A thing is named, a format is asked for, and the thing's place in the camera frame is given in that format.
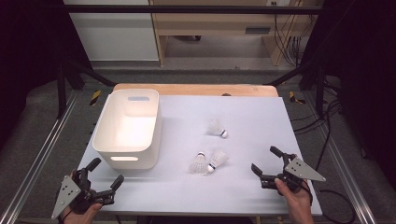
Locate white cabinet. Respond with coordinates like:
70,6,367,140
64,0,160,63

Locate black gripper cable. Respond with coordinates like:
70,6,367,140
301,180,314,207

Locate grey desk label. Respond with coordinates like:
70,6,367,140
245,26,272,35

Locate person's left hand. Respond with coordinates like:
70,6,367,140
63,202,104,224

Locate black curtain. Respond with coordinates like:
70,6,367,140
0,0,92,147
301,0,396,180

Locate white table mat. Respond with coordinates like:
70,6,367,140
64,94,324,217

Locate black floor cable loop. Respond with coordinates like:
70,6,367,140
317,189,358,224

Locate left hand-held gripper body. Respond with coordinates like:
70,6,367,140
50,167,117,220

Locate black floor cables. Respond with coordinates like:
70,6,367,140
290,99,344,172

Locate bundle of hanging black cables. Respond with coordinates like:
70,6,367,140
273,13,304,67

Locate black metal stand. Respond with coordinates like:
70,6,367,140
264,59,329,119
56,59,117,119

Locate aluminium floor rail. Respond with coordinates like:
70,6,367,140
0,90,80,224
303,92,378,224

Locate white feather shuttlecock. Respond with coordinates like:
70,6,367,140
189,151,208,175
205,119,229,139
206,149,230,174

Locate black horizontal frame bar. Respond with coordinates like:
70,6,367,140
62,4,325,15

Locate wooden desk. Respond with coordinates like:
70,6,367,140
148,0,318,67

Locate white plastic storage bin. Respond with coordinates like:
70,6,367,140
92,88,163,171

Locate yellow black tape strip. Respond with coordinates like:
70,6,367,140
89,90,102,106
289,91,306,105

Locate person's right hand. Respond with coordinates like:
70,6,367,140
274,177,313,224

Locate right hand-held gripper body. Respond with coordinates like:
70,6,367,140
261,153,327,196

